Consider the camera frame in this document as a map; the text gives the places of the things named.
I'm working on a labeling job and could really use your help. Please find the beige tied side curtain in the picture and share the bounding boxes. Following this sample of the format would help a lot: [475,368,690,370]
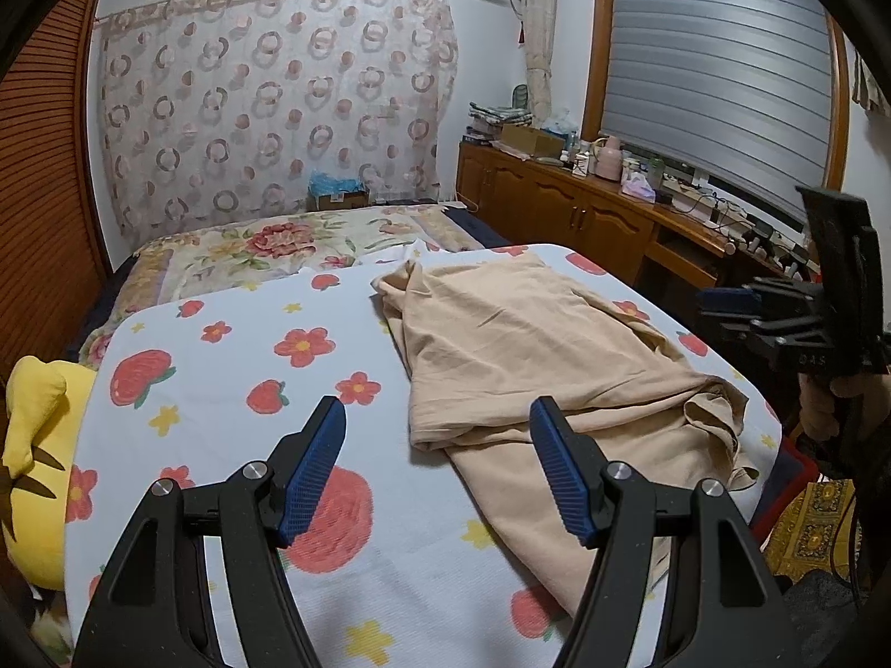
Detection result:
[521,0,557,125]

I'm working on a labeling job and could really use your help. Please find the purple tissue pack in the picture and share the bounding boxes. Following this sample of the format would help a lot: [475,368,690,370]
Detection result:
[621,170,657,204]

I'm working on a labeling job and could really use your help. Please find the wooden sideboard cabinet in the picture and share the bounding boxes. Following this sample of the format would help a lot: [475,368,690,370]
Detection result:
[456,143,776,312]

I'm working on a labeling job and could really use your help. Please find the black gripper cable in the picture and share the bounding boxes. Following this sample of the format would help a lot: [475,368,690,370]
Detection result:
[828,478,887,599]

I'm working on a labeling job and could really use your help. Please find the floral quilt bedspread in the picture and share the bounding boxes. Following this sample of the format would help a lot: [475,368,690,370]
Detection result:
[76,204,506,370]

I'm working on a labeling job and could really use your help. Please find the pink thermos jug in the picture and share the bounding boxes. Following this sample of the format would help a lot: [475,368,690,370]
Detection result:
[595,136,624,183]

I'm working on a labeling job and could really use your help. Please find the peach printed t-shirt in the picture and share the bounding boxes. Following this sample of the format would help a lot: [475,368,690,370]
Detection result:
[373,252,758,613]

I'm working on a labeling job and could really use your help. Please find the white strawberry flower board cover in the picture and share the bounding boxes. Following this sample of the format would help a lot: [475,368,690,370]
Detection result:
[63,238,786,668]

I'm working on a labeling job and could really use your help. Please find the stack of folded cloths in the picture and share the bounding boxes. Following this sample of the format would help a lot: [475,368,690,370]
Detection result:
[464,102,533,142]

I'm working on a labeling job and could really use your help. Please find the grey window roller blind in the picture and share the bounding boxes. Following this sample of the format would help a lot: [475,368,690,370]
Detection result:
[601,0,832,228]

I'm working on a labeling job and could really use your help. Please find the cardboard box on sideboard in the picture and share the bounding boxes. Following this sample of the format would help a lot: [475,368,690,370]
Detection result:
[498,124,565,159]

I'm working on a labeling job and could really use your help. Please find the pink circle pattern curtain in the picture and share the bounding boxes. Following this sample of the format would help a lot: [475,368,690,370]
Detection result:
[100,0,459,247]

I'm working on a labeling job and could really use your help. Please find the wooden louvered wardrobe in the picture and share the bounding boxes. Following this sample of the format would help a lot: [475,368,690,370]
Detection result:
[2,0,112,374]

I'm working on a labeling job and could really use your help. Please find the cardboard box with blue items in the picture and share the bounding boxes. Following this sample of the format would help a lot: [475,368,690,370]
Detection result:
[307,170,370,211]

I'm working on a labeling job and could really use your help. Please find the person's right hand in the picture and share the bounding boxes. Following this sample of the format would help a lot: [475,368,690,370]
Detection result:
[799,374,889,442]

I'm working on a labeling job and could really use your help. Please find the yellow pikachu plush toy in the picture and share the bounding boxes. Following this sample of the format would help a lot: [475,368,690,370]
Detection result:
[2,356,95,591]

